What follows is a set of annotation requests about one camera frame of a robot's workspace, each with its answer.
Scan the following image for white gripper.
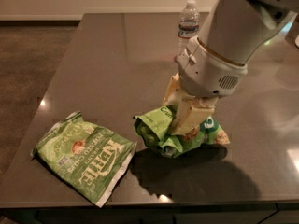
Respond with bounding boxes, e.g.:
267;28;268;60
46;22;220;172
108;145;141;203
162;36;248;135

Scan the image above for green rice chip bag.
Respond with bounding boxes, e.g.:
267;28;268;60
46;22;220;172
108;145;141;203
134;105;230;158

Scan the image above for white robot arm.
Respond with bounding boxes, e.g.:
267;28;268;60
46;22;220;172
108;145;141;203
164;0;299;135

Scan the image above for green jalapeno kettle chip bag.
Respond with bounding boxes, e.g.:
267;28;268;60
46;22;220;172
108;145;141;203
32;112;136;207

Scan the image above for clear plastic water bottle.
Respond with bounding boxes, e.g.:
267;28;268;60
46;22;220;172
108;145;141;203
174;0;200;63

